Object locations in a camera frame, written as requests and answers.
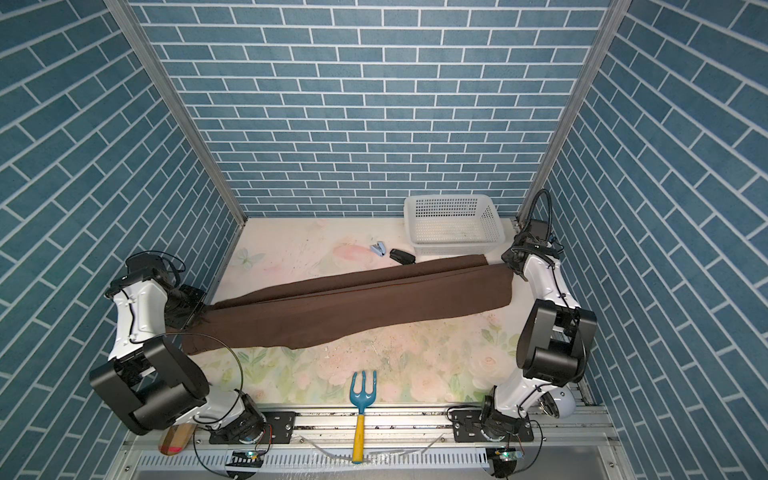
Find brown tinted plastic cup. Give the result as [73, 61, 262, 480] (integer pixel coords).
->
[158, 423, 196, 456]

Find aluminium corner post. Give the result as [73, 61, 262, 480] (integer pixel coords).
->
[516, 0, 631, 226]
[104, 0, 247, 227]

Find black cable loop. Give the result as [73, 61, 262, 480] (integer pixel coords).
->
[525, 188, 554, 241]

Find brown trousers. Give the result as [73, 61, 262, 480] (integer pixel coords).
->
[182, 255, 514, 355]

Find aluminium corner post right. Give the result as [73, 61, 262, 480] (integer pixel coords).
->
[516, 0, 631, 226]

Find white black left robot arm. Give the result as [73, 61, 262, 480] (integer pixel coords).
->
[89, 250, 269, 445]

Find black stapler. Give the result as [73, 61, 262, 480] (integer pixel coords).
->
[389, 249, 416, 265]

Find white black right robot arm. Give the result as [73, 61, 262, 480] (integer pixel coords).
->
[479, 219, 597, 441]

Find aluminium corner post left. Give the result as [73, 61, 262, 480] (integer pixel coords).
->
[104, 0, 247, 227]

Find white plastic basket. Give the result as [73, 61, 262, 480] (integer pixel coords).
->
[404, 195, 506, 256]

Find aluminium front rail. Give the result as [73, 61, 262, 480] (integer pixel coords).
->
[116, 404, 619, 478]

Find teal garden fork yellow handle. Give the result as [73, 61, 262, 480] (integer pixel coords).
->
[349, 370, 377, 464]

